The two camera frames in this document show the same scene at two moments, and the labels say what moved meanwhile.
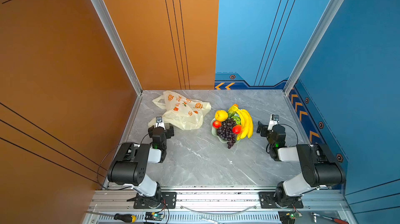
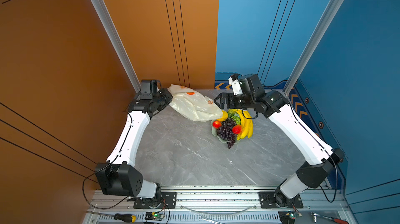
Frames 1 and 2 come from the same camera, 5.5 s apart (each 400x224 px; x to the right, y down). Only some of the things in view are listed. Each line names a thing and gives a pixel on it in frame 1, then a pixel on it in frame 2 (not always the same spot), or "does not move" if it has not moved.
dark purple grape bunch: x=225 y=132 does not move
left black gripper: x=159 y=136 -> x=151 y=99
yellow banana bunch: x=247 y=124 does not move
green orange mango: x=232 y=110 does not move
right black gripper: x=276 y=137 -> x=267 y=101
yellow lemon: x=221 y=115 does not move
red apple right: x=237 y=129 does not move
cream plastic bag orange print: x=185 y=113 -> x=194 y=104
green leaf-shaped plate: x=214 y=131 does not move
